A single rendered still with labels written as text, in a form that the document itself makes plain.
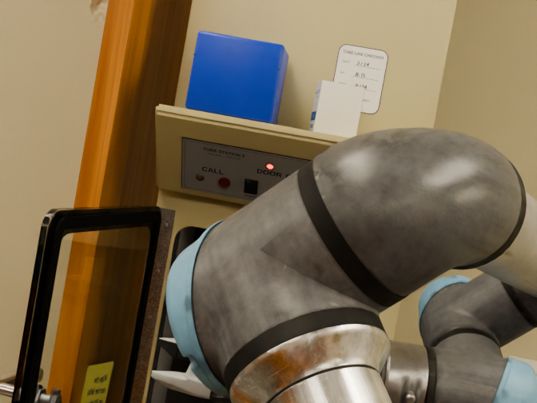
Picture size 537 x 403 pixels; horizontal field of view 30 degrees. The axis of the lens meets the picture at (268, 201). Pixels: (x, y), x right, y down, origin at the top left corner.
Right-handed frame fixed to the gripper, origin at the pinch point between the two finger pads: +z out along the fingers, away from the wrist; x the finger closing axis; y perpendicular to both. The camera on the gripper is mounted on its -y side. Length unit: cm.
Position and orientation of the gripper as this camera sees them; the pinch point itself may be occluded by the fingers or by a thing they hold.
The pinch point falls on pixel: (164, 365)
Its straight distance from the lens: 97.1
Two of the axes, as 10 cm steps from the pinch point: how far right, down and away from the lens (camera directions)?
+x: 0.4, 2.1, -9.8
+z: -9.8, -1.7, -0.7
